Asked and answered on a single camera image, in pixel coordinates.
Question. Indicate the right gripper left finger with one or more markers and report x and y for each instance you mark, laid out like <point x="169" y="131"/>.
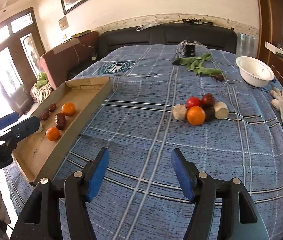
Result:
<point x="40" y="217"/>

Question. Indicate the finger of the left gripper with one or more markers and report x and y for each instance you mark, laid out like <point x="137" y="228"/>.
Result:
<point x="23" y="129"/>
<point x="8" y="120"/>

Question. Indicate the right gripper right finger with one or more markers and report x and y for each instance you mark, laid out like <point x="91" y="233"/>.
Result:
<point x="240" y="219"/>

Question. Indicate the orange tangerine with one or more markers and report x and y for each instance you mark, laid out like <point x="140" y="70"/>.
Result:
<point x="52" y="134"/>
<point x="68" y="109"/>
<point x="196" y="116"/>

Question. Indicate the small dark red date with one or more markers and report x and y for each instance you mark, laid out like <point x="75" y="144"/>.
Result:
<point x="52" y="107"/>

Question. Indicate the large wrinkled red date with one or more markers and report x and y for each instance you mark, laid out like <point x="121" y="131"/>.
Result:
<point x="60" y="121"/>

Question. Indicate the red tomato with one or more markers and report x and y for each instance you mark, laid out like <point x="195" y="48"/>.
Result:
<point x="193" y="102"/>

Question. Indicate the dark red jujube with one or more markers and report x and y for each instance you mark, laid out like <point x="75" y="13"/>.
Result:
<point x="208" y="100"/>

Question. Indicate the brown cardboard tray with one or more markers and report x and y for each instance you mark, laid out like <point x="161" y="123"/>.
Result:
<point x="38" y="157"/>

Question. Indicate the dark purple fruit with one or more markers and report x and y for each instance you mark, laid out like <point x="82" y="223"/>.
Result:
<point x="209" y="112"/>

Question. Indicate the brown armchair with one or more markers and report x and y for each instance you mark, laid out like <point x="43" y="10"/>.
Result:
<point x="68" y="59"/>

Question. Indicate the blue plaid tablecloth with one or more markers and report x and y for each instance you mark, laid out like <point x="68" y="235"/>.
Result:
<point x="140" y="197"/>

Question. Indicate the dried date near leaves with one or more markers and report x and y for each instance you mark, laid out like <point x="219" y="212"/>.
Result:
<point x="219" y="77"/>

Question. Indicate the green leafy vegetable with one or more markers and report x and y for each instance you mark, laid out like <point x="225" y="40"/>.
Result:
<point x="195" y="65"/>

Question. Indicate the white bowl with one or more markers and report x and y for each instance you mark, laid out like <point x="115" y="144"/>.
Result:
<point x="254" y="71"/>

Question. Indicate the small black device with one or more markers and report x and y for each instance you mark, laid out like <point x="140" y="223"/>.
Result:
<point x="189" y="49"/>

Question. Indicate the clear glass jar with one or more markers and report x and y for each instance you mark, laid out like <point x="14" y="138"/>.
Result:
<point x="246" y="45"/>

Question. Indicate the black sofa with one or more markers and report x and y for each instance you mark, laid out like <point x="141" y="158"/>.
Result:
<point x="212" y="37"/>

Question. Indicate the white long box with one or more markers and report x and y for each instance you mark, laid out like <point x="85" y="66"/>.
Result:
<point x="273" y="48"/>

